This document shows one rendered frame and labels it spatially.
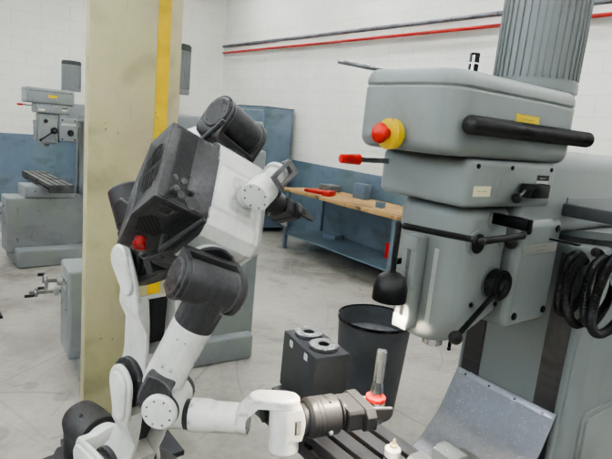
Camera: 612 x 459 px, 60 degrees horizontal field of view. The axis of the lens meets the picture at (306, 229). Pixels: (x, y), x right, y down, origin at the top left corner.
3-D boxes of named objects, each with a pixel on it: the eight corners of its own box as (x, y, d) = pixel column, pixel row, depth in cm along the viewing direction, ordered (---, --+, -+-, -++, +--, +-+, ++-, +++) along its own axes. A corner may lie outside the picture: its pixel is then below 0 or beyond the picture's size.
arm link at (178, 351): (118, 410, 111) (164, 321, 107) (144, 382, 124) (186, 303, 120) (166, 437, 111) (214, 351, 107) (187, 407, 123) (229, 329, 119)
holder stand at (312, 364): (309, 416, 158) (316, 354, 154) (279, 382, 177) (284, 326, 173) (343, 410, 164) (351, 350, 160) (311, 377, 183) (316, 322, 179)
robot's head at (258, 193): (229, 195, 115) (254, 178, 109) (252, 174, 122) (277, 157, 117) (249, 219, 116) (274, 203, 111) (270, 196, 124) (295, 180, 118)
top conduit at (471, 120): (475, 135, 93) (478, 115, 93) (455, 133, 96) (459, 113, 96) (593, 147, 121) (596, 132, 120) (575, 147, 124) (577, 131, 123)
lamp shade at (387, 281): (365, 299, 110) (369, 270, 109) (381, 291, 116) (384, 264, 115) (397, 308, 106) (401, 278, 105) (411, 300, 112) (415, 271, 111)
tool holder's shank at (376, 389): (369, 397, 122) (375, 352, 120) (369, 391, 125) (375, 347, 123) (382, 400, 122) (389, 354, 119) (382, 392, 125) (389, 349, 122)
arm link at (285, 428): (327, 402, 113) (278, 410, 108) (325, 452, 114) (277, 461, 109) (305, 385, 124) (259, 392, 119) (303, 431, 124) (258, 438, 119)
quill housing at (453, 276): (444, 354, 113) (467, 207, 107) (376, 321, 129) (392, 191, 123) (495, 340, 125) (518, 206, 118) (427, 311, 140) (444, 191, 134)
